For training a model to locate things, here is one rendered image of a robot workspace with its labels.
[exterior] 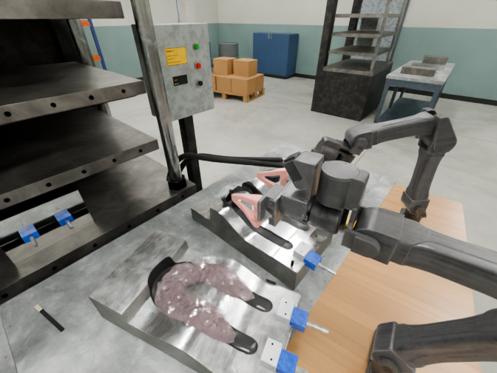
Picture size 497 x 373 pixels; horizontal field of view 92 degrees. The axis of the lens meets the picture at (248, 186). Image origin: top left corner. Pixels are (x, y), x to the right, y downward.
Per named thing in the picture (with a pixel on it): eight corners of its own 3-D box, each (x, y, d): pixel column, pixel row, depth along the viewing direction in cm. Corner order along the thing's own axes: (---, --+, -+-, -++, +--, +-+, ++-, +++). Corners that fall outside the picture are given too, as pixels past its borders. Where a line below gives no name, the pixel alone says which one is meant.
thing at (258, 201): (223, 188, 45) (267, 205, 41) (245, 171, 50) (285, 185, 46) (225, 215, 49) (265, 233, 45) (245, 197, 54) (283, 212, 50)
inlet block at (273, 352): (320, 372, 56) (325, 363, 52) (316, 398, 52) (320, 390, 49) (267, 346, 60) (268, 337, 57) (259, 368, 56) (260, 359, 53)
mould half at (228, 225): (330, 242, 91) (339, 215, 83) (293, 290, 75) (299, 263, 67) (234, 190, 118) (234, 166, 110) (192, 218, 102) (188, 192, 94)
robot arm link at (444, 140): (351, 137, 73) (464, 112, 68) (342, 125, 80) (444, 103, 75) (352, 170, 79) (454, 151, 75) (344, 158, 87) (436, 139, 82)
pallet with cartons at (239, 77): (265, 94, 565) (265, 58, 522) (246, 103, 507) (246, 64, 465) (222, 87, 615) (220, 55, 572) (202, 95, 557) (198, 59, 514)
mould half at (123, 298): (298, 305, 71) (303, 283, 65) (268, 413, 52) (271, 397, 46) (163, 250, 88) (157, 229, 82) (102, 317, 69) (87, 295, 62)
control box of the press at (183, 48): (228, 240, 197) (212, 23, 112) (199, 264, 178) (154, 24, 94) (209, 228, 209) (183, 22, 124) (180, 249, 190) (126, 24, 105)
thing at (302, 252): (337, 274, 73) (341, 263, 70) (330, 286, 70) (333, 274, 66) (299, 251, 80) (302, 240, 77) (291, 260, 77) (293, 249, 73)
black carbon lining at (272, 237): (311, 230, 87) (315, 210, 81) (286, 257, 77) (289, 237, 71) (239, 192, 105) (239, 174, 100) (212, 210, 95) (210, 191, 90)
